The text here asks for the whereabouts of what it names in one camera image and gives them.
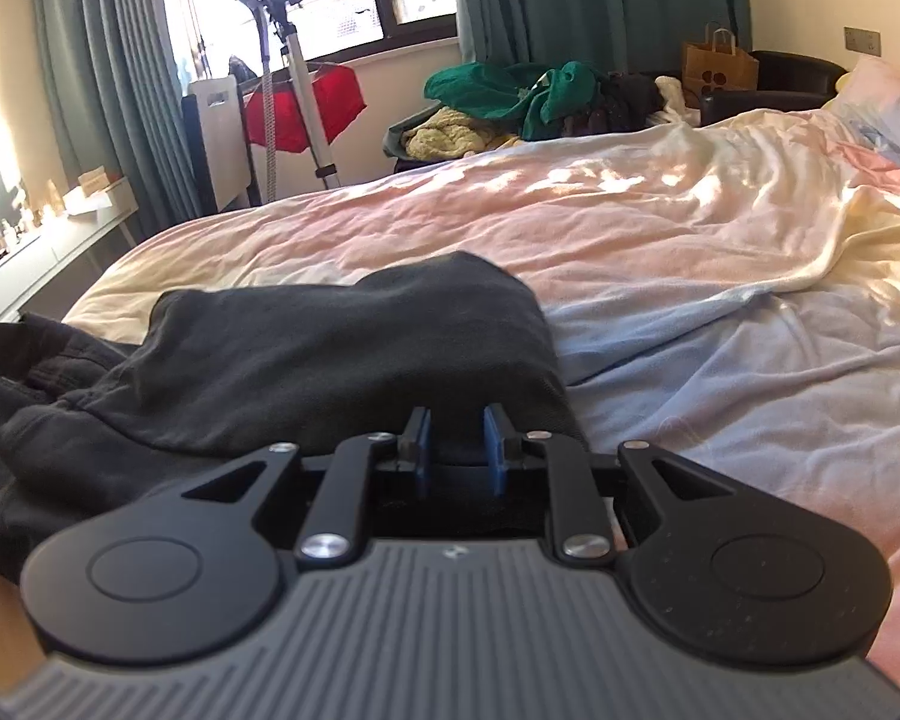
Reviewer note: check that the white cloth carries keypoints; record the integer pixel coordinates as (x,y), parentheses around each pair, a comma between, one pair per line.
(675,105)

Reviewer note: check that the white desk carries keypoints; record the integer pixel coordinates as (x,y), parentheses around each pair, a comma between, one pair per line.
(52,255)

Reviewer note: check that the black armchair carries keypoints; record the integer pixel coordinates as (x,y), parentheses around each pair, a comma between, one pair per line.
(787,90)

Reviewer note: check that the green cloth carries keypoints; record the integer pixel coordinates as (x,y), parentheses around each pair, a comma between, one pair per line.
(495,90)

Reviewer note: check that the yellow knitted cloth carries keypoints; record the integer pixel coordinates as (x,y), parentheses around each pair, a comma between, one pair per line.
(450,136)

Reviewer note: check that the cardboard box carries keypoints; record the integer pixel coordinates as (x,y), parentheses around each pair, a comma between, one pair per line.
(99,184)

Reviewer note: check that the teal curtain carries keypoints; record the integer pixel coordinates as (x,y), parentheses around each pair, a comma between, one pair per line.
(600,0)
(112,90)

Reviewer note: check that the bed with pastel duvet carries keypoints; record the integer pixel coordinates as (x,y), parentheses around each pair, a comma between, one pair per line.
(720,255)

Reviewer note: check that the dark grey garment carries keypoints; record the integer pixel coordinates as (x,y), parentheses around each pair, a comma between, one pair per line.
(330,360)

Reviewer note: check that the brown paper bag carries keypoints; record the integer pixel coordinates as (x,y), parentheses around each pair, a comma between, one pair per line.
(720,67)

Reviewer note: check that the wall socket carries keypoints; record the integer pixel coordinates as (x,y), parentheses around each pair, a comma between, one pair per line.
(862,41)

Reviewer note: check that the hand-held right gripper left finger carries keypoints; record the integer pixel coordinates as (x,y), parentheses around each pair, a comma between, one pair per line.
(422,457)

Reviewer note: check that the dark clothing pile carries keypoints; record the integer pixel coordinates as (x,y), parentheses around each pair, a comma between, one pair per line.
(626,105)

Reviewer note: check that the pastel pillow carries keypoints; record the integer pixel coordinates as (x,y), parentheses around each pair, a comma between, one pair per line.
(885,105)

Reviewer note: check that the red cloth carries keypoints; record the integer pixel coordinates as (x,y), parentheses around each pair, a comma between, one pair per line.
(285,116)

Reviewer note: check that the black crumpled garment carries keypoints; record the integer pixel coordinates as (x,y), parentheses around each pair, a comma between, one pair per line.
(22,360)

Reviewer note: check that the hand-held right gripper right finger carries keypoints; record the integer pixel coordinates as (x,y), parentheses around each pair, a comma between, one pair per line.
(493,457)

